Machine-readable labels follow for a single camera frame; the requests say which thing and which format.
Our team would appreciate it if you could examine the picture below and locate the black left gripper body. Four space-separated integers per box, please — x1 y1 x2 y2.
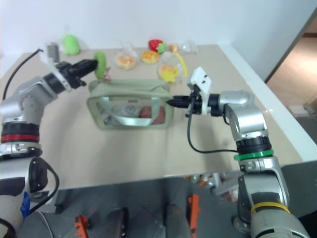
57 61 87 89

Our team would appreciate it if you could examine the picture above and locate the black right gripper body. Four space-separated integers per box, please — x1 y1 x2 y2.
185 85 208 118

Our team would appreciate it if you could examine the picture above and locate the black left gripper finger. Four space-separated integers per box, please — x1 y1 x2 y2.
73 59 99 69
75 65 98 78

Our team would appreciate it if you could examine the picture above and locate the green plush keychain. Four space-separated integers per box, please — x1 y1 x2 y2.
94 50 112 81

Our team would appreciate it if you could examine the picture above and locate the green pouch with clear window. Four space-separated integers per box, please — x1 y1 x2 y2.
85 79 175 131

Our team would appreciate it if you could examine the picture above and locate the red plush toy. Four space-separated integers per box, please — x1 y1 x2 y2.
139 106 166 125

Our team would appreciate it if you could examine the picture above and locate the light green plush in bag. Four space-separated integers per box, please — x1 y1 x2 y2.
60 34 83 56

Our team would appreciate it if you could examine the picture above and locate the grey white plush toy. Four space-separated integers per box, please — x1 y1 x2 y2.
110 105 140 119

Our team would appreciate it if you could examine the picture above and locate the red strawberry plush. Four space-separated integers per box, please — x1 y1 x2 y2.
148 39 168 55

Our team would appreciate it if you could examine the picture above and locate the yellow orange toy in bag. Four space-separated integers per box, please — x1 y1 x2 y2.
158 63 184 84

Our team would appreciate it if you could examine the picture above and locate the yellow banana strip toy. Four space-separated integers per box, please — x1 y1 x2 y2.
175 53 189 77

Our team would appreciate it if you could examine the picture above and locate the round donut toy in bag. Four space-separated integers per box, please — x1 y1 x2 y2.
115 54 137 70

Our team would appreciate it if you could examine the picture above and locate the golden pineapple bun toy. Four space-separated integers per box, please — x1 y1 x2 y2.
140 50 160 64

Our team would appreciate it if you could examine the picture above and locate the pile of small clutter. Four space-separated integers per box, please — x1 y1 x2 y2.
186 172 240 202

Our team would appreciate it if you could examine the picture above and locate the orange black hand tool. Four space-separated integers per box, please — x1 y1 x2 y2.
187 194 201 236
74 214 92 238

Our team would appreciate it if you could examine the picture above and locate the blue tape strip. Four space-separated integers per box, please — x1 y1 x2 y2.
19 191 31 221

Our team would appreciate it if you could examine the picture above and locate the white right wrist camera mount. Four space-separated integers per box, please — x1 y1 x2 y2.
187 66 213 116

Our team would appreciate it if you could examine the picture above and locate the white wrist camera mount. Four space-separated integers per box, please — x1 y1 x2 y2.
187 66 213 116
45 42 72 91

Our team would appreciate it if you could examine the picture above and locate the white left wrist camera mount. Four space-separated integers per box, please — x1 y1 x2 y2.
45 42 72 91

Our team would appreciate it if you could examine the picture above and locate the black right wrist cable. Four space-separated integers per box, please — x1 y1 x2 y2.
186 94 239 154

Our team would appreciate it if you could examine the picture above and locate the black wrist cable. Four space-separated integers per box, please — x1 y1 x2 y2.
186 94 239 154
2 48 45 100

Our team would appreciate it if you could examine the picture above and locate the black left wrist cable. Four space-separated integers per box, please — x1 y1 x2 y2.
2 48 45 100

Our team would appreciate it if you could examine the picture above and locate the thick black shoulder cable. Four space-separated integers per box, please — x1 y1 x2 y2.
29 158 60 214

